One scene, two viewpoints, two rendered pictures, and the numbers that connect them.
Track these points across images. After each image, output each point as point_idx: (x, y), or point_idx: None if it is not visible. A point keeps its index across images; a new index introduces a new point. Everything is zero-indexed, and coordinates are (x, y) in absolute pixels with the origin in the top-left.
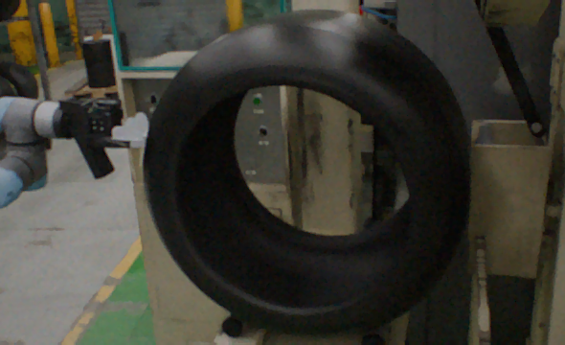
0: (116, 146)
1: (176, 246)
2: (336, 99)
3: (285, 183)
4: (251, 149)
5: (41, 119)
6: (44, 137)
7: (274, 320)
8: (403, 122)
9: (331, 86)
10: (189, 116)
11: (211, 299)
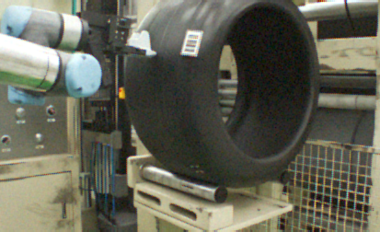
0: (139, 52)
1: (212, 124)
2: (293, 17)
3: (74, 148)
4: (40, 126)
5: (71, 24)
6: (63, 45)
7: (259, 170)
8: (310, 34)
9: (291, 11)
10: (231, 18)
11: (211, 174)
